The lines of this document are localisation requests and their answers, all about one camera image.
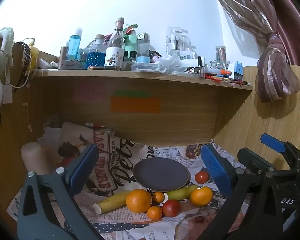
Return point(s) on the tall glass jar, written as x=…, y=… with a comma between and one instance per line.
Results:
x=221, y=53

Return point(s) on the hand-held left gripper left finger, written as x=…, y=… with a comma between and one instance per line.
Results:
x=85, y=172

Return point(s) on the white tube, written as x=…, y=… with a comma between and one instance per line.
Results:
x=47, y=63

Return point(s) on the pink sticky note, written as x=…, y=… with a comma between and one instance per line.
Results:
x=88, y=93

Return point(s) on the orange marker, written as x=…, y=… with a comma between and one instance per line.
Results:
x=223, y=72

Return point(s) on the beige printed poster paper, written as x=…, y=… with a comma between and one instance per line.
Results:
x=110, y=155

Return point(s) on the blue liquid bottle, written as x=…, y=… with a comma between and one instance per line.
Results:
x=75, y=46

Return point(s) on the brown patterned headband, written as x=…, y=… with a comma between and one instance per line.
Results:
x=25, y=57

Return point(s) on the red tomato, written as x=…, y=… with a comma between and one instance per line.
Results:
x=201, y=177

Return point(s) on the clear plastic bag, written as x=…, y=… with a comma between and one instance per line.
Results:
x=175, y=62

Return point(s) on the brown rectangular tube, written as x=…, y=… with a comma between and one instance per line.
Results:
x=63, y=56

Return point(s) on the green sticky note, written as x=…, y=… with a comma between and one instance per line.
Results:
x=132, y=93

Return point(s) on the clear bottle with picture label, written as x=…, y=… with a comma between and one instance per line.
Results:
x=114, y=52

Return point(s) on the red apple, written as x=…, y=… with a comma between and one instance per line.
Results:
x=171, y=208

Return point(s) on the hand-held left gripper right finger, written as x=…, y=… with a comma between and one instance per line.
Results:
x=215, y=167

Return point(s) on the yellow soft item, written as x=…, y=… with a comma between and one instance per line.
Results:
x=34, y=55

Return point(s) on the newspaper print table cover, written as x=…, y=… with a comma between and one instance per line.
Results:
x=145, y=227

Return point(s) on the small tangerine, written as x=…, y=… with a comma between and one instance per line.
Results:
x=154, y=212
x=158, y=197

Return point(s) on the striped mauve curtain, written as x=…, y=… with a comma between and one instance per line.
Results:
x=270, y=50

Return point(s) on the dark red plum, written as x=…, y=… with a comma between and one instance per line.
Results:
x=199, y=219

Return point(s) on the large orange with sticker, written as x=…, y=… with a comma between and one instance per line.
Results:
x=201, y=197

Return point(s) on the clear plastic box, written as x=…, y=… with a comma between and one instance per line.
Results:
x=150, y=68

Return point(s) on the low glass jar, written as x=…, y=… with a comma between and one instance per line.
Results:
x=218, y=65

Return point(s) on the blue pencil sharpener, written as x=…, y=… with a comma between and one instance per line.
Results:
x=238, y=70

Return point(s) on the white crumpled paper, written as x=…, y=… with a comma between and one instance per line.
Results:
x=50, y=138

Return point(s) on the red white pen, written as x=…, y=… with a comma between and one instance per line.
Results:
x=95, y=125

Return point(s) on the large plain orange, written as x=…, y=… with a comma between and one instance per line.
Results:
x=138, y=200

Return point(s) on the wooden shelf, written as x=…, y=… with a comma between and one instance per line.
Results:
x=140, y=120

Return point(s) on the mint green bottle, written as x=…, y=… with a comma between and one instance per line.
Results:
x=130, y=42

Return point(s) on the clear bottle with silver cap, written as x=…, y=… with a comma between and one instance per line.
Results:
x=143, y=47

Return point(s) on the beige cylinder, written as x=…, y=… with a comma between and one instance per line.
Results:
x=35, y=158

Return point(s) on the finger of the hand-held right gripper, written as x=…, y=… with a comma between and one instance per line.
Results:
x=255, y=161
x=272, y=142

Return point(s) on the dark round plate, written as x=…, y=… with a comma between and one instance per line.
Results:
x=160, y=173

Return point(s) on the round bottle with blue beads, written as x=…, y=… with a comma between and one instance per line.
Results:
x=97, y=55

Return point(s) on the wooden side panel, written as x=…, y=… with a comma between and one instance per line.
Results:
x=12, y=140
x=265, y=120

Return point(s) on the yellow banana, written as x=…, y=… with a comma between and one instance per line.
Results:
x=111, y=202

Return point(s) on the orange sticky note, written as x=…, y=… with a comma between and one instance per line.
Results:
x=135, y=105

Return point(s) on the clear acrylic organizer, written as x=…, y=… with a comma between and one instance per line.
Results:
x=181, y=43

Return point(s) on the green banana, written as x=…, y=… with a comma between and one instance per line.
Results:
x=181, y=192

